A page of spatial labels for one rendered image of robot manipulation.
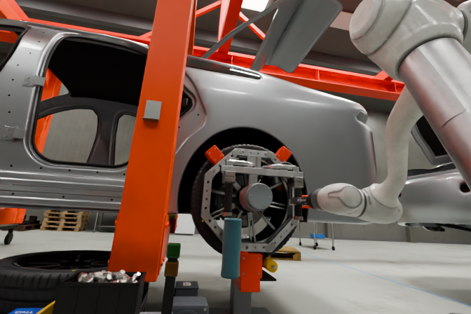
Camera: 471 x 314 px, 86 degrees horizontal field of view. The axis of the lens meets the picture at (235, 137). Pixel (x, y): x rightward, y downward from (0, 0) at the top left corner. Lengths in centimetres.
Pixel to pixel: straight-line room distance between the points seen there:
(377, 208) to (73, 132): 1132
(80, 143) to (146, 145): 1052
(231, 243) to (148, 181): 50
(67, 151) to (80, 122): 123
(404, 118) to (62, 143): 1148
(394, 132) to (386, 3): 37
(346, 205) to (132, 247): 74
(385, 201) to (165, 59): 102
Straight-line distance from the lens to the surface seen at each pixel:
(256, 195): 128
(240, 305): 163
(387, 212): 104
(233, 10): 358
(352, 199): 92
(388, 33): 60
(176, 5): 138
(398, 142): 85
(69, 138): 1173
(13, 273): 139
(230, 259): 129
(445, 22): 61
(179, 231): 974
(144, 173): 103
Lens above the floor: 75
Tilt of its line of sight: 17 degrees up
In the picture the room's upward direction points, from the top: 3 degrees clockwise
